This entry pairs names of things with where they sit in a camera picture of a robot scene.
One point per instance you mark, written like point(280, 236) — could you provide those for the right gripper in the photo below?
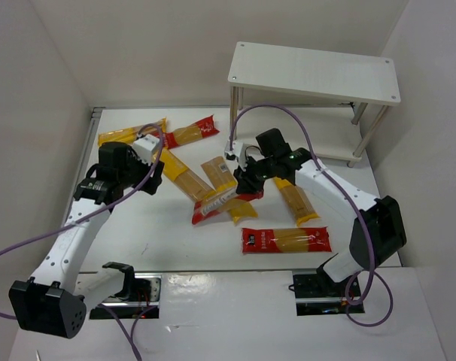
point(248, 177)

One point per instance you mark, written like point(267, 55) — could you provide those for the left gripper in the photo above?
point(151, 177)

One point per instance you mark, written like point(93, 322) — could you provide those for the red spaghetti bag with label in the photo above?
point(237, 205)

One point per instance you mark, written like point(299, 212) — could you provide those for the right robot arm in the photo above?
point(377, 226)

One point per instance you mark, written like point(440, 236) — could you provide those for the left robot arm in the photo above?
point(51, 301)

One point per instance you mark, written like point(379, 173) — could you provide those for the white two-tier shelf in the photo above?
point(367, 85)

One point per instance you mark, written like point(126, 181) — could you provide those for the yellow spaghetti bag centre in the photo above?
point(222, 179)

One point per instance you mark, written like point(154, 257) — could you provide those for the yellow spaghetti bag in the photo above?
point(127, 135)
point(186, 180)
point(222, 179)
point(296, 201)

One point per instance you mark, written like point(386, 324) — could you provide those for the yellow spaghetti bag top left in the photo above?
point(127, 135)

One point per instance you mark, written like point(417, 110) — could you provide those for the yellow spaghetti bag right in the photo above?
point(296, 201)

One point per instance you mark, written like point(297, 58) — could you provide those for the red spaghetti bag front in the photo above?
point(295, 240)

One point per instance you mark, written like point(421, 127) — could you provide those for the red spaghetti bag top centre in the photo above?
point(194, 132)

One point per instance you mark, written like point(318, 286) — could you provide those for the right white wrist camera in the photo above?
point(238, 151)

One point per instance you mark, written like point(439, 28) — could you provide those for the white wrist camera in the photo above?
point(145, 148)
point(238, 151)

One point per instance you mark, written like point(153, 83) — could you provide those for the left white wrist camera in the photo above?
point(145, 148)

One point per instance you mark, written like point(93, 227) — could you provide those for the aluminium table edge rail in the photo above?
point(88, 145)

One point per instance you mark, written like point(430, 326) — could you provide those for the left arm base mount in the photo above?
point(145, 298)

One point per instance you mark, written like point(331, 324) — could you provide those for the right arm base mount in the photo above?
point(313, 298)

